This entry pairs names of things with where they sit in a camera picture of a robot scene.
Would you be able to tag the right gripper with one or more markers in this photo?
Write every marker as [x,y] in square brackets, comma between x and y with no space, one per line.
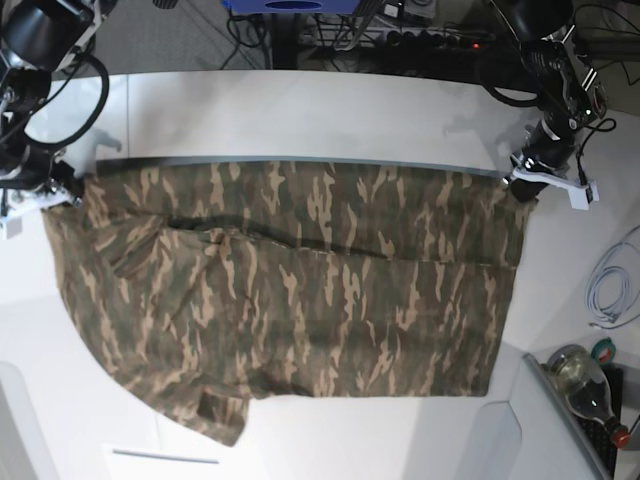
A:
[40,182]

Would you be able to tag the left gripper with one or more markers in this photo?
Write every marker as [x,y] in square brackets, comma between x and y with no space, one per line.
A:
[543,161]

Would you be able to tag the camouflage t-shirt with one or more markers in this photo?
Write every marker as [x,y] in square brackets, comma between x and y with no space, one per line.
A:
[199,288]

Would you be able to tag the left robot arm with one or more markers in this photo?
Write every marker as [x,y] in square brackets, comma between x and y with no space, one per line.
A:
[540,32]

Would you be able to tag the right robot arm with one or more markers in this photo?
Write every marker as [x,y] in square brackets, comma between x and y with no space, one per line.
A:
[38,40]

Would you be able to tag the green tape roll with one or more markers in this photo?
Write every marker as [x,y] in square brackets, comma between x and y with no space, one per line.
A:
[604,351]

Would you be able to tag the clear plastic bottle red cap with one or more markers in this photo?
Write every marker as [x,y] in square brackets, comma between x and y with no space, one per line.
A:
[586,390]

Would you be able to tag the black power strip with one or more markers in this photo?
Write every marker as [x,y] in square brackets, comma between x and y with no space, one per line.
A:
[331,35]

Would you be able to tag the blue box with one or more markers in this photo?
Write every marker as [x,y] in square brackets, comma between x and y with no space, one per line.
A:
[292,6]

